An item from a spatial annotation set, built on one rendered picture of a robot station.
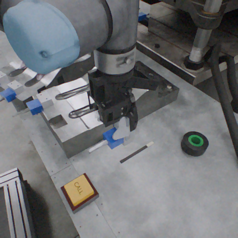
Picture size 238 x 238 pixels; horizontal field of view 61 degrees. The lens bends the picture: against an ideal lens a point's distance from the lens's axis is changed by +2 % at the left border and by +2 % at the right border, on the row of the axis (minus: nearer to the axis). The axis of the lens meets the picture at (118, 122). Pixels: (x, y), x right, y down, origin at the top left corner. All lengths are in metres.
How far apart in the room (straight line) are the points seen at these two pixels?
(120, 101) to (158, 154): 0.32
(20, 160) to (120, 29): 1.55
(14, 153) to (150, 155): 1.34
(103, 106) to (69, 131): 0.24
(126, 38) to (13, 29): 0.16
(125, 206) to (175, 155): 0.23
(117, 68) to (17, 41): 0.16
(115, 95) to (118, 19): 0.16
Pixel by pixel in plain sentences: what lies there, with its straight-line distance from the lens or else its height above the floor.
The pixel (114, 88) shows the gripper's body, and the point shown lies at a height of 1.11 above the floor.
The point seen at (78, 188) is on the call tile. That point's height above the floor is 0.84.
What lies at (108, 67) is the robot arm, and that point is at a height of 1.17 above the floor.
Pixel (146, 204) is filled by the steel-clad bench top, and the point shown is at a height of 0.80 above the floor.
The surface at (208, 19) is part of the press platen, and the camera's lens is 0.99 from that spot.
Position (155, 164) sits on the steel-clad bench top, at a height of 0.80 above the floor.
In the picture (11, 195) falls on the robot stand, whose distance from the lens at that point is 1.36.
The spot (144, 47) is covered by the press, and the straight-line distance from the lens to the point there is 1.28.
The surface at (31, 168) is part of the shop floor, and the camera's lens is 1.68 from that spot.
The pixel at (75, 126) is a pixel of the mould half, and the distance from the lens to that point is 0.63.
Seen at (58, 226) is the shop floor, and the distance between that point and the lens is 1.45.
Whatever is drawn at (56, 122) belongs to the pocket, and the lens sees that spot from 0.70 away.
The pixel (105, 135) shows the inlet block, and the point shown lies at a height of 0.95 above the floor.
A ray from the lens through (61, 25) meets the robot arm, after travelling 0.25.
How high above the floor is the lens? 1.36
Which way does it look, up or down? 48 degrees down
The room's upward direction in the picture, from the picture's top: straight up
